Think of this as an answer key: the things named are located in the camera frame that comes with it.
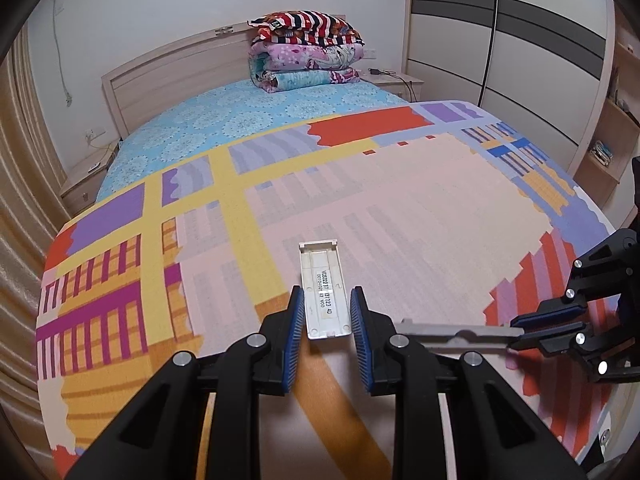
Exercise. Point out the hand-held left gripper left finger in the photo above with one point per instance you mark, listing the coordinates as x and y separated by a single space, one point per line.
295 340

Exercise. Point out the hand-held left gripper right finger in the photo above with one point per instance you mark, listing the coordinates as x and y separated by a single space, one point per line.
361 340

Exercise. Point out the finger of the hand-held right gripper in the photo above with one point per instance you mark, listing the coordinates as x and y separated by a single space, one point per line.
550 342
540 312

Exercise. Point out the white plastic tray lid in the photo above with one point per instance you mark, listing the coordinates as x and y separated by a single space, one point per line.
320 280

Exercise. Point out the grey plastic strip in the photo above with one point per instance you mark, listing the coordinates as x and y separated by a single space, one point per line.
450 335

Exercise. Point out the stack of books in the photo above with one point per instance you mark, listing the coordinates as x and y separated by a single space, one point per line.
602 152

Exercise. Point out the beige open shelf unit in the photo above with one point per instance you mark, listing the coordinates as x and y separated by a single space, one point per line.
615 125

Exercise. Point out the colourful patterned mat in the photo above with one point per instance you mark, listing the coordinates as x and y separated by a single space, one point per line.
400 200

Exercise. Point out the white and grey wardrobe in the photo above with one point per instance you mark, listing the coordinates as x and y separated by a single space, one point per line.
500 50

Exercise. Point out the beige wooden nightstand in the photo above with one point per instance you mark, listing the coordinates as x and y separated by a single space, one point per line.
85 182
400 84

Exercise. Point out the blue folded quilt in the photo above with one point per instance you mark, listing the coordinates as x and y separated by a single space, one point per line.
300 80

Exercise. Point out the pink folded quilt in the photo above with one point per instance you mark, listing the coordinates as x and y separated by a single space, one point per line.
305 55

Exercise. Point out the beige wooden headboard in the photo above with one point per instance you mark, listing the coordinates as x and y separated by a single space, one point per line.
165 75

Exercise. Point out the striped folded quilt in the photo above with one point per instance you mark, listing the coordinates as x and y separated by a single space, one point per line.
305 25

